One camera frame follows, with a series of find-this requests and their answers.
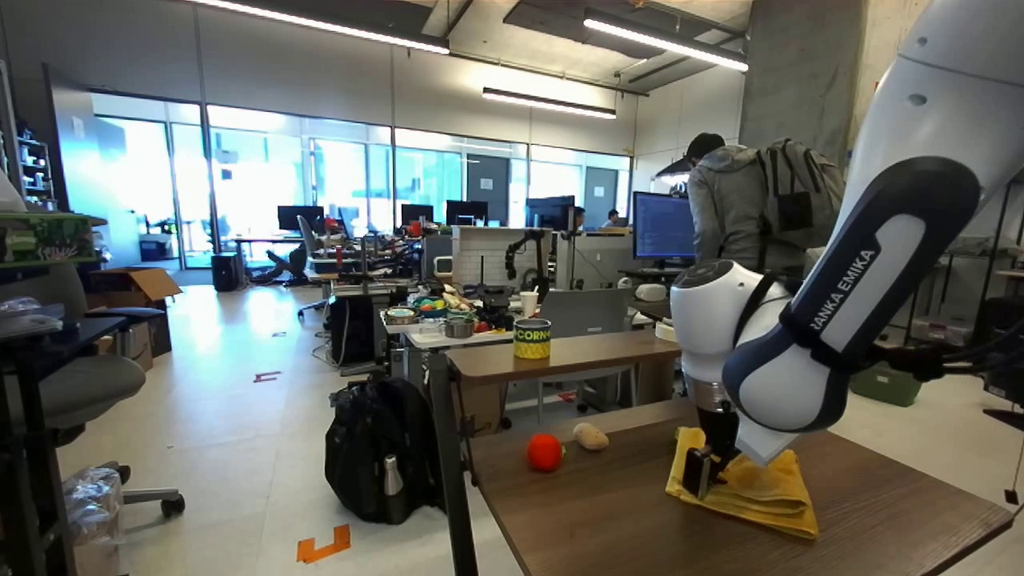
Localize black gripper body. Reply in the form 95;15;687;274
694;401;743;463

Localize yellow towel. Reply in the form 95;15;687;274
662;425;821;545

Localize red plush tomato toy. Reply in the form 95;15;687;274
520;432;566;478

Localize beige plush toy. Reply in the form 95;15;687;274
566;420;615;457

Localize brown wooden side table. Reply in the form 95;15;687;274
427;329;683;525

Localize green storage bin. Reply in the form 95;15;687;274
849;361;927;411

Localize yellow green jar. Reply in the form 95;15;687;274
511;312;554;365

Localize blue screen monitor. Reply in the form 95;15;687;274
631;189;697;269

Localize person in grey hoodie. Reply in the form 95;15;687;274
651;127;852;292

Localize black table leg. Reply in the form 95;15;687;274
450;441;479;576

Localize grey backpack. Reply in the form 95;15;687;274
759;134;849;249

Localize white desk partition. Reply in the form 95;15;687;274
443;222;639;294

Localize white desk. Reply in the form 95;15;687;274
378;302;517;388

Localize black metal shelf rack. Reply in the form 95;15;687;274
963;174;1024;411

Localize black backpack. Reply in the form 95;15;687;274
324;373;443;527

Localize ceiling light bar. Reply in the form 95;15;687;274
580;12;753;76
479;83;620;120
188;0;450;56

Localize orange floor marker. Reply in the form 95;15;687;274
294;520;356;567

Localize black trash bin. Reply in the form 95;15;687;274
208;249;247;294

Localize open cardboard box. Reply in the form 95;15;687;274
90;267;186;361

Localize clear plastic bottle bag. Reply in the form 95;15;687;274
60;463;127;576

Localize black desk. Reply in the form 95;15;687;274
0;302;132;576

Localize green plastic crate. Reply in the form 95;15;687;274
0;204;107;269

